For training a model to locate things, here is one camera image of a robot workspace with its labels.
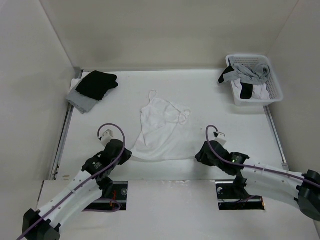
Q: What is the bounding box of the white tank top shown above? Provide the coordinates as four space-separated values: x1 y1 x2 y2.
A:
131 90 195 163

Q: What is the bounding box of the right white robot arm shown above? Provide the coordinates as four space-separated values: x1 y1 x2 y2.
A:
195 140 320 221

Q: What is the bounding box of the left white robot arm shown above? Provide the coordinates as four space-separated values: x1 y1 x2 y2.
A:
20 139 132 240

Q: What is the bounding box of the folded grey tank top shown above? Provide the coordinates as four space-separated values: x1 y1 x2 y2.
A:
66 89 101 114

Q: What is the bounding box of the folded black tank top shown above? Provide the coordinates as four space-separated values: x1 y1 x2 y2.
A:
75 70 119 101

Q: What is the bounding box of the crumpled black tank top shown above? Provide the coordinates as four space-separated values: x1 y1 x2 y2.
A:
218 66 253 100

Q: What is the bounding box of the crumpled grey tank top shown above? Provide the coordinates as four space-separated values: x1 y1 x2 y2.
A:
219 62 271 85

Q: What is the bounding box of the white garment in basket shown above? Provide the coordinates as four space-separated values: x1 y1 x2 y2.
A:
233 79 270 100

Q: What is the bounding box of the white plastic laundry basket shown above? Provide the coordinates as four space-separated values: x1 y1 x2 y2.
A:
225 54 284 107

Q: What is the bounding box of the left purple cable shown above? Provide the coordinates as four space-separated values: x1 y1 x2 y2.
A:
16 122 127 240

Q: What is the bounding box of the purple cable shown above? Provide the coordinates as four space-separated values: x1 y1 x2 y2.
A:
205 124 320 188
16 122 127 240

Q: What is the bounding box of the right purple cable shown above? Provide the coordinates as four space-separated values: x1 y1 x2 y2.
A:
205 124 320 188

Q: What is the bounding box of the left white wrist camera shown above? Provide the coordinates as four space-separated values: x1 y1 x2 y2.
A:
98 129 114 147

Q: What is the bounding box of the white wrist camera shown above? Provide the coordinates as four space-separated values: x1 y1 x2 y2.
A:
213 132 227 146
98 129 114 147

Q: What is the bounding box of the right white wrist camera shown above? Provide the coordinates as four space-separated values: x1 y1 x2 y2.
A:
213 132 227 146

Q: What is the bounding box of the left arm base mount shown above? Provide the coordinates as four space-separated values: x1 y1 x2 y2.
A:
83 179 129 213

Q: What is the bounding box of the right metal table rail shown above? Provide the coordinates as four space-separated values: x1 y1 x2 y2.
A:
263 106 289 171

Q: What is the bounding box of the metal table rail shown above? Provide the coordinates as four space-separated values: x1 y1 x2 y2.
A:
48 66 84 181
263 106 289 171

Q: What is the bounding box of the left metal table rail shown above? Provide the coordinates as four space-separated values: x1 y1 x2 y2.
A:
48 66 84 181

